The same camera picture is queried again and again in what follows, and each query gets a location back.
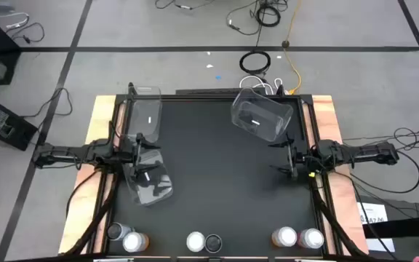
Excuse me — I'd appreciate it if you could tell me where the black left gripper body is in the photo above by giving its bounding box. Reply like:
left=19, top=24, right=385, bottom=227
left=121, top=132, right=145, bottom=180

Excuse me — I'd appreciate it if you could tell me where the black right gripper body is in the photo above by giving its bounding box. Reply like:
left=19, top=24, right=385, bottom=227
left=287, top=132, right=320, bottom=180

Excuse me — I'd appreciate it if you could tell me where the clear plastic bin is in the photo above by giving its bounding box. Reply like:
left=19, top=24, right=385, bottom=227
left=121, top=148, right=175, bottom=207
left=124, top=86, right=163, bottom=144
left=230, top=87, right=295, bottom=143

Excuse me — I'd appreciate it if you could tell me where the orange bottle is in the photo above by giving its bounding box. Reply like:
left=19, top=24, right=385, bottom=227
left=271, top=226, right=298, bottom=248

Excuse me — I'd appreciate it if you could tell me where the red bottle white cap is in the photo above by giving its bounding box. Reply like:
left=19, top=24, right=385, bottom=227
left=296, top=227, right=325, bottom=250

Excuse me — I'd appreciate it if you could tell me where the light wooden base board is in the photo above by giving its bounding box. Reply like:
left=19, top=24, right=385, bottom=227
left=58, top=95, right=370, bottom=255

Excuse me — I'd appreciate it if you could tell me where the white printed paper sheet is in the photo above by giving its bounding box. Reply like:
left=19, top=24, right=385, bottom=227
left=356, top=202, right=396, bottom=253

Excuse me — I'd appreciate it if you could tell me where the red and white Spindrift can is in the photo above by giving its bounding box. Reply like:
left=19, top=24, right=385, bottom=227
left=185, top=231, right=207, bottom=253

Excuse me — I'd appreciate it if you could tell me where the dark grey box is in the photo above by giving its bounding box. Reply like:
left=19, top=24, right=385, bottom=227
left=354, top=195, right=419, bottom=262

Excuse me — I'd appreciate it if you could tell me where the black flat bar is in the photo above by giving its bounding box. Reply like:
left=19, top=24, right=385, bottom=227
left=362, top=213, right=419, bottom=240

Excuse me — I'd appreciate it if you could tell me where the black frame strut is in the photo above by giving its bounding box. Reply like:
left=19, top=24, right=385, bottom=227
left=309, top=177, right=359, bottom=258
left=63, top=170, right=120, bottom=256

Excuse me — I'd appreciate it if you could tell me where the orange cable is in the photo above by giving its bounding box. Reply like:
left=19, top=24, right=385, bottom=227
left=283, top=0, right=303, bottom=95

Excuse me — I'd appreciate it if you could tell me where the black table frame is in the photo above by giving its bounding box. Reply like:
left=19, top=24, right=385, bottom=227
left=100, top=82, right=329, bottom=258

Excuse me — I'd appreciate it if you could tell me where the coiled black cable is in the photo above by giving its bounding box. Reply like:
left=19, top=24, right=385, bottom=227
left=239, top=49, right=272, bottom=76
left=255, top=2, right=282, bottom=28

